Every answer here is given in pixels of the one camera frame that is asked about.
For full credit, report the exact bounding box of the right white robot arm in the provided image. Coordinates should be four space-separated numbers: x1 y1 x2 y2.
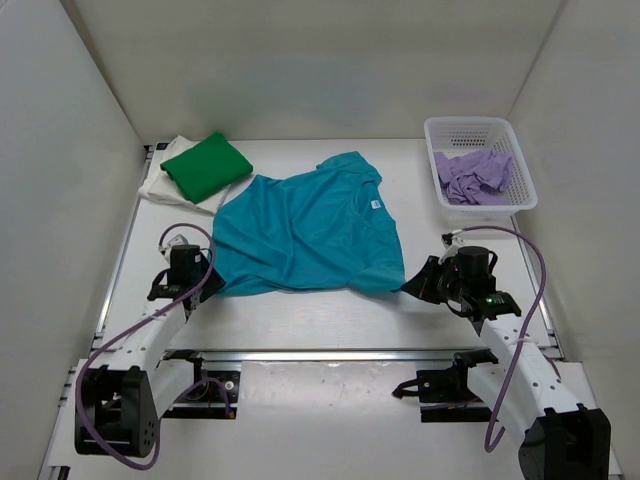
393 246 611 479

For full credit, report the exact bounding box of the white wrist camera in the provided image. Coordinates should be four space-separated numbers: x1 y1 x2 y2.
441 230 466 258
158 234 188 262

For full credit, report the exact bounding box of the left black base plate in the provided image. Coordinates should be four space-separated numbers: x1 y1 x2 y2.
150 351 241 420

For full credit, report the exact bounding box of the teal t-shirt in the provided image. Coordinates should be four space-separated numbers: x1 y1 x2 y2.
213 151 405 296

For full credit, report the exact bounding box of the folded white t-shirt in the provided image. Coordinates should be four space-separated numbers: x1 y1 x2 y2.
138 135 231 216

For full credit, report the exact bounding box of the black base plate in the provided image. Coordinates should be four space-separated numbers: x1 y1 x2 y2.
150 351 241 420
392 349 498 423

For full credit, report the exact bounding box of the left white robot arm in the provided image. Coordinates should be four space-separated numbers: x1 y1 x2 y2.
74 244 232 470

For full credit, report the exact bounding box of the folded green t-shirt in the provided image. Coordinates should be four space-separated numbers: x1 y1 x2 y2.
160 132 253 204

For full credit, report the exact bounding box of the white plastic basket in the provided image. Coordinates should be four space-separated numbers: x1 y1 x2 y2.
424 116 538 221

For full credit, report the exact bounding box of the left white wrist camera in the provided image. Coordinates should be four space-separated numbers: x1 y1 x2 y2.
158 234 188 262

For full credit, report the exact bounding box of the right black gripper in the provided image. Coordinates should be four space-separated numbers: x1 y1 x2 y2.
401 257 468 306

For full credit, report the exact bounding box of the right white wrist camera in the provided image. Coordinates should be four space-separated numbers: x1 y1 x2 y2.
441 230 466 258

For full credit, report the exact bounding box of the crumpled lilac t-shirt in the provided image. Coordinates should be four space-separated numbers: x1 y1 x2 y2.
434 149 514 206

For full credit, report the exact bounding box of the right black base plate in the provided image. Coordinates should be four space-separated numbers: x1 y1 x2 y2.
392 349 498 423

